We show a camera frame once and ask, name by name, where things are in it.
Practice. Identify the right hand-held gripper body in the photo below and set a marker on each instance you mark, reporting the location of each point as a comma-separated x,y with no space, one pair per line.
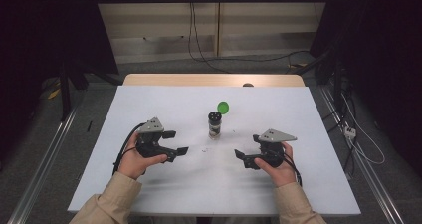
270,151

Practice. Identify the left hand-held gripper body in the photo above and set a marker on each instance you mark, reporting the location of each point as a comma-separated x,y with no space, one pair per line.
149,144

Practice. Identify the spice jar with green lid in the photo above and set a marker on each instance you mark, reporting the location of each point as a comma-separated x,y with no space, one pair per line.
215,126

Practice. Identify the person's left hand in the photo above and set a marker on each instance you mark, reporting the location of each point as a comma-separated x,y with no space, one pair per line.
136,161

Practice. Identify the person's right hand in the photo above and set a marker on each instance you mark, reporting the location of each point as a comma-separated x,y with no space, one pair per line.
282,172

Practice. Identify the white board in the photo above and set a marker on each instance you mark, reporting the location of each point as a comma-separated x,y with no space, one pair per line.
199,184

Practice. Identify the wooden table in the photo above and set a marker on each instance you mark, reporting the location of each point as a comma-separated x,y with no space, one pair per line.
182,79

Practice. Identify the small black floor piece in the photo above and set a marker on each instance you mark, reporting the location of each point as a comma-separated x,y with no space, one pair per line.
89,126

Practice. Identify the black metal stand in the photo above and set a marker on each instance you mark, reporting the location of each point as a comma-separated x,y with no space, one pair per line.
65,94
337,81

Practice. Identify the yellow floor tape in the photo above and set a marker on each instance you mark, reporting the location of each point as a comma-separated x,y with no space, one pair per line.
53,94

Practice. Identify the black curtain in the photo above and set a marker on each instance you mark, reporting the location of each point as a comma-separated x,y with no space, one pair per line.
381,51
40,35

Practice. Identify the aluminium floor rail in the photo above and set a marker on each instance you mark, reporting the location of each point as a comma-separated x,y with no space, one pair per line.
371,174
49,151

